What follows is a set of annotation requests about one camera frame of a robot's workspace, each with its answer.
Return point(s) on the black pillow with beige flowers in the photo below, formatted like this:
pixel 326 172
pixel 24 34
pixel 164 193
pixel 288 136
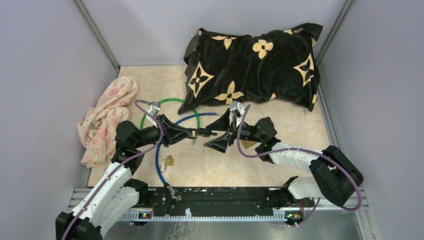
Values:
pixel 278 65

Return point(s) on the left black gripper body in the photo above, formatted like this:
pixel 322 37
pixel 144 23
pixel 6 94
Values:
pixel 165 138

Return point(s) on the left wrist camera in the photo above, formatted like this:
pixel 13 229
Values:
pixel 153 110

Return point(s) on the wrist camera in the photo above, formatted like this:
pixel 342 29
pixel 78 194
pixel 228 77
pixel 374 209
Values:
pixel 153 110
pixel 237 109

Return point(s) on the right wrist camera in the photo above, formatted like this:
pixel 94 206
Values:
pixel 237 109

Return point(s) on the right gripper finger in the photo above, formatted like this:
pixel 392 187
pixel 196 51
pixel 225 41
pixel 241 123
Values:
pixel 221 143
pixel 222 124

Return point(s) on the small brass padlock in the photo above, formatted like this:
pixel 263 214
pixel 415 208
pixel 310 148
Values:
pixel 167 161

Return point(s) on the green cable lock loop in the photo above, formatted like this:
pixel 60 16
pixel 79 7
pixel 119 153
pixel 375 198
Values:
pixel 195 115

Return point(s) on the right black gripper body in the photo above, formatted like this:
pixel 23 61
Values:
pixel 234 130

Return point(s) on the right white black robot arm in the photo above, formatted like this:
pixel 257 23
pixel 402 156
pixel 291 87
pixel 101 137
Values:
pixel 333 176

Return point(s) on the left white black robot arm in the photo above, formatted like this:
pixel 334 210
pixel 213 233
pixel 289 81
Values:
pixel 118 191

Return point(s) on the pink floral white cloth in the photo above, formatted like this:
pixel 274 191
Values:
pixel 97 131

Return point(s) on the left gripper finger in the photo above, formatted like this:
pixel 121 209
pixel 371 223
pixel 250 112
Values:
pixel 174 138
pixel 173 128

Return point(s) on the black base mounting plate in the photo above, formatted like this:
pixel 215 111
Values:
pixel 221 201

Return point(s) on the large brass padlock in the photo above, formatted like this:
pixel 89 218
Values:
pixel 248 143

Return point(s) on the black Kaijing padlock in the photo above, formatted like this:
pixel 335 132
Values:
pixel 201 132

